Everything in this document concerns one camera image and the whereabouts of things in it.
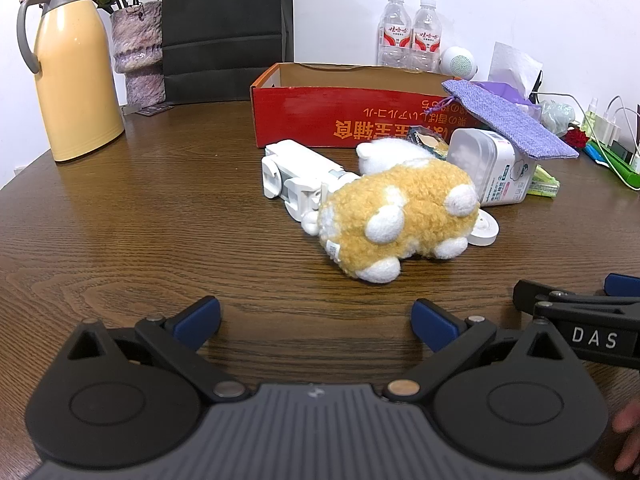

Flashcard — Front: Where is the clear water bottle red label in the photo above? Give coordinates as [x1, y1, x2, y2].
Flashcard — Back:
[377, 0, 413, 68]
[410, 0, 443, 72]

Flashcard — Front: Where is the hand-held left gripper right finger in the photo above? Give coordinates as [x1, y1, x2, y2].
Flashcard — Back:
[382, 298, 576, 403]

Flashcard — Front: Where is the yellow thermos jug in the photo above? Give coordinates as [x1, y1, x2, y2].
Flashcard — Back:
[16, 0, 126, 162]

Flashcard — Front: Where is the purple knit pouch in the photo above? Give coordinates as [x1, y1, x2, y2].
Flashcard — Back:
[441, 79, 580, 162]

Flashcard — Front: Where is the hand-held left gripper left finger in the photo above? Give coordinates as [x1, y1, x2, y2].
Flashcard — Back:
[65, 296, 248, 403]

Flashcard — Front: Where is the green power strip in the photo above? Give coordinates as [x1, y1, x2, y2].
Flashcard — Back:
[585, 140, 640, 188]

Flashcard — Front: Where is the pale green plastic bag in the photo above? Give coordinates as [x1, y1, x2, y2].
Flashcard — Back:
[540, 99, 578, 136]

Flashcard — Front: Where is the green snack packet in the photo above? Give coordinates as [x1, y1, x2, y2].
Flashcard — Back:
[527, 164, 558, 197]

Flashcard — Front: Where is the small clear spray bottle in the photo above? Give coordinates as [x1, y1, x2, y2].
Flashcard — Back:
[582, 97, 601, 133]

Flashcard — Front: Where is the black paper bag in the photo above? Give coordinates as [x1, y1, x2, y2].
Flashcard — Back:
[161, 0, 295, 106]

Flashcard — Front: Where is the white round speaker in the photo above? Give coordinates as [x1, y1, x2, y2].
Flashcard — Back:
[439, 46, 478, 78]

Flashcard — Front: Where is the red cardboard box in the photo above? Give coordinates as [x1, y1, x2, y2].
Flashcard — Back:
[249, 63, 481, 150]

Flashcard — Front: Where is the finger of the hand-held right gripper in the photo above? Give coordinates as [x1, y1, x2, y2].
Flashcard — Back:
[513, 280, 640, 317]
[603, 273, 640, 297]

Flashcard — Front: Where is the blue snack packet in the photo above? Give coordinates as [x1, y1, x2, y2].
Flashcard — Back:
[406, 127, 453, 161]

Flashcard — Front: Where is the white tissue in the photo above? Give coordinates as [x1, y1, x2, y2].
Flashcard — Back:
[487, 41, 543, 98]

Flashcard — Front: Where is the white folding phone stand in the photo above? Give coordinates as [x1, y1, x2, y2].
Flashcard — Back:
[261, 140, 361, 223]

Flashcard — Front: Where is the white charger plug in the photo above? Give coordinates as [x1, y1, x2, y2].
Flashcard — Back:
[592, 112, 621, 143]

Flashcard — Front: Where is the yellow and white plush toy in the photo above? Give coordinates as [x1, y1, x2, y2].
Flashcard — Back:
[302, 138, 482, 283]

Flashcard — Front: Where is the purple tissue pack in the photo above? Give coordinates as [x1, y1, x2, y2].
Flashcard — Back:
[470, 80, 543, 121]

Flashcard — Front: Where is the purple mottled vase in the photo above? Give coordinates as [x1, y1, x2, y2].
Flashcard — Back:
[110, 1, 167, 109]

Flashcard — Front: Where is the person's right hand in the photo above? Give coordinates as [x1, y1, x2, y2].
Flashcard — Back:
[612, 400, 640, 473]

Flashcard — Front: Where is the white round disc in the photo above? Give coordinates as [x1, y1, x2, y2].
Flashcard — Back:
[467, 210, 500, 247]

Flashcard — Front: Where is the white charging cable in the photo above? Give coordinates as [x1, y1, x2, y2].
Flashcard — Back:
[600, 94, 640, 181]

